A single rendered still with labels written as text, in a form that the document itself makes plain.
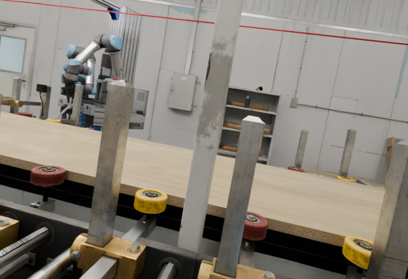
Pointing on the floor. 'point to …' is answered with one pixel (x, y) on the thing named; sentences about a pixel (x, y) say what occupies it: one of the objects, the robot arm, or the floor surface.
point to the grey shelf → (232, 134)
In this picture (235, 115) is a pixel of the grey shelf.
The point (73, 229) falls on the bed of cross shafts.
